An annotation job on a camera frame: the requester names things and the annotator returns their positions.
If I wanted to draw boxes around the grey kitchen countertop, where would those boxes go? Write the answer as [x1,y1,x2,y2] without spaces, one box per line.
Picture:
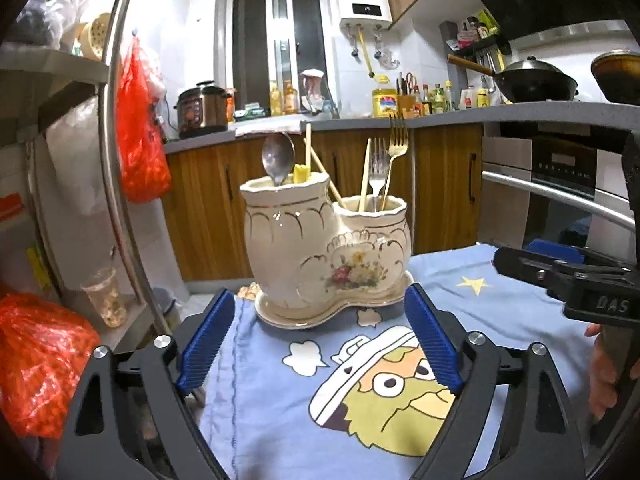
[162,101,640,156]

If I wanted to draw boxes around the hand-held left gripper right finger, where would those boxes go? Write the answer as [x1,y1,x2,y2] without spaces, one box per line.
[404,282,586,480]

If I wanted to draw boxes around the kitchen window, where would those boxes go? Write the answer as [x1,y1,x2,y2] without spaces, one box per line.
[225,0,331,116]

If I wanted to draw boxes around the metal spoon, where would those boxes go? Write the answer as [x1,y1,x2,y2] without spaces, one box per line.
[261,131,297,186]

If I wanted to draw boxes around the blue cartoon printed cloth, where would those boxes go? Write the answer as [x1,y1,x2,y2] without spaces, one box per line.
[197,242,616,480]

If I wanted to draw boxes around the white plastic bag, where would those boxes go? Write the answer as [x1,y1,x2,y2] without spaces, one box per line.
[45,92,131,261]

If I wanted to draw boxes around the silver fork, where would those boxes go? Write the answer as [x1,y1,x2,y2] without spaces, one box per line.
[369,137,391,211]

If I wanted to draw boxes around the cream perforated basket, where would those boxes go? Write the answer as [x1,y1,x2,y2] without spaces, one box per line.
[75,12,113,61]

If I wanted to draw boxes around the pink white pitcher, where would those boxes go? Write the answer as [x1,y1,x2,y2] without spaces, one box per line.
[300,68,328,115]

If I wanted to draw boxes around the person's right hand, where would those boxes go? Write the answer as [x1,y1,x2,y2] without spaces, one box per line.
[584,322,621,421]

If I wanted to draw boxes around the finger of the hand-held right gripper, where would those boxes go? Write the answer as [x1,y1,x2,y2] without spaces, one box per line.
[526,239,633,276]
[492,245,576,293]

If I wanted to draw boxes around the orange bottle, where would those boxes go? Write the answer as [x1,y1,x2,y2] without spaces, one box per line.
[282,80,300,115]

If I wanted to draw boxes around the clear plastic cup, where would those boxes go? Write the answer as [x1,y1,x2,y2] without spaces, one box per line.
[81,266,128,328]

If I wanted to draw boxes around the wall spice shelf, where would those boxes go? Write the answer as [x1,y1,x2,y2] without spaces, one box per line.
[440,7,513,61]

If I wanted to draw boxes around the gold fork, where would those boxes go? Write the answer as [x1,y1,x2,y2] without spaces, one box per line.
[380,112,410,211]

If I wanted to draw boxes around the yellow oil bottle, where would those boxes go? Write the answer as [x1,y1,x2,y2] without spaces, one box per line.
[371,87,399,119]

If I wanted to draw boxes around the steel range hood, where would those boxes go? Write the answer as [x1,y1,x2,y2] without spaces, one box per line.
[505,20,636,53]

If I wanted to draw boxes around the brown rice cooker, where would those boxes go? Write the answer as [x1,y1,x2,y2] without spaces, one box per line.
[173,80,231,140]

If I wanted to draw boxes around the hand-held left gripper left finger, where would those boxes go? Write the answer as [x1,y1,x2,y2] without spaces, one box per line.
[55,287,237,480]

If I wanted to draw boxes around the cream floral ceramic utensil holder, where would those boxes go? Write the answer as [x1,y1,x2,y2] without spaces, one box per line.
[239,176,413,311]

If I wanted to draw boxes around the brown cooking pot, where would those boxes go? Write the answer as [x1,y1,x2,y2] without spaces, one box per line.
[590,49,640,106]

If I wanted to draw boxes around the metal storage rack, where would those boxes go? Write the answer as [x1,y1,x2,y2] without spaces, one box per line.
[0,0,191,480]

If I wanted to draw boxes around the red plastic bag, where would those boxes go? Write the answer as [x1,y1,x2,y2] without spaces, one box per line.
[116,35,172,204]
[0,285,103,441]

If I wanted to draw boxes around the built-in oven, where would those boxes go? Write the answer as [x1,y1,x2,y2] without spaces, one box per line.
[480,132,638,261]

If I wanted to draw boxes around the knife block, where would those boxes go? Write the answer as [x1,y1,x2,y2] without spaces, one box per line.
[397,72,421,120]

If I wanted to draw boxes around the wooden base cabinet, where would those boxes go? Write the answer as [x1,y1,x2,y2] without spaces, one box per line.
[160,125,486,283]

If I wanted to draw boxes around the black wok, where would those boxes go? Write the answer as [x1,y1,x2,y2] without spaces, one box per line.
[446,53,580,104]

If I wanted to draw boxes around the yellow gas hose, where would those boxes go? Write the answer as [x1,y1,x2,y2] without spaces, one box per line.
[357,27,390,83]

